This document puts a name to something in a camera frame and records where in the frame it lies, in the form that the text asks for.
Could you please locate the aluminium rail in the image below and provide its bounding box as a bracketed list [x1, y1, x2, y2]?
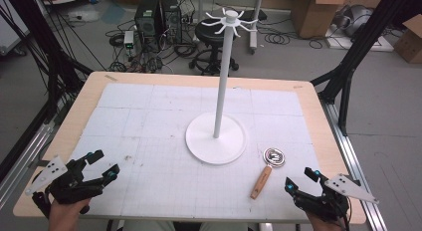
[320, 101, 388, 231]
[0, 122, 57, 210]

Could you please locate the white hook stand rack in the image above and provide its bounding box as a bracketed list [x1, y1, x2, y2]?
[184, 7, 259, 166]

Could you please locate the small cardboard box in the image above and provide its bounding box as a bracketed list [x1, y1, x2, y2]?
[392, 14, 422, 65]

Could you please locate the white gridded mat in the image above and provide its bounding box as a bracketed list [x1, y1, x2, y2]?
[69, 83, 322, 223]

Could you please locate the black round stool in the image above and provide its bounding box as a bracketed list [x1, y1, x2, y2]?
[188, 17, 241, 76]

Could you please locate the black computer tower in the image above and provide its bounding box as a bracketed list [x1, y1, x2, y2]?
[133, 0, 161, 48]
[160, 0, 184, 45]

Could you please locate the large open cardboard box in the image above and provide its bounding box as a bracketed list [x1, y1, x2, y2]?
[291, 0, 350, 40]

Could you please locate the small white power box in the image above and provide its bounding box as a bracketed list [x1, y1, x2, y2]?
[122, 30, 135, 50]

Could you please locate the person's left hand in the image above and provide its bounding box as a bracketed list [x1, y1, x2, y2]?
[48, 197, 91, 231]

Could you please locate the coiled black cable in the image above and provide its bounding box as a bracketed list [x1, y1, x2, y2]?
[264, 31, 291, 46]

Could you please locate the round metal tool wooden handle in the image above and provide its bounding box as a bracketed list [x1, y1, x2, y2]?
[249, 146, 287, 201]

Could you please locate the grey round appliance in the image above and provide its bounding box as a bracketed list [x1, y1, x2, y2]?
[333, 4, 374, 38]

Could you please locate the white wheeled stand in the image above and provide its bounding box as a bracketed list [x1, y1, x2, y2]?
[248, 0, 267, 56]

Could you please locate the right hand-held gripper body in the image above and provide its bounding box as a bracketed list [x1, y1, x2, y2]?
[293, 173, 380, 223]

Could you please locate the person's right hand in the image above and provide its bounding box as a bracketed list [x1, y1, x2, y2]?
[305, 211, 350, 231]

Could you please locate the black metal frame stand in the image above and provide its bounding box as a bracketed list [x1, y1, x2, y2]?
[311, 0, 422, 136]
[0, 0, 95, 179]

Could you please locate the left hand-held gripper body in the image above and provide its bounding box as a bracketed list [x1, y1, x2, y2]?
[24, 155, 105, 219]

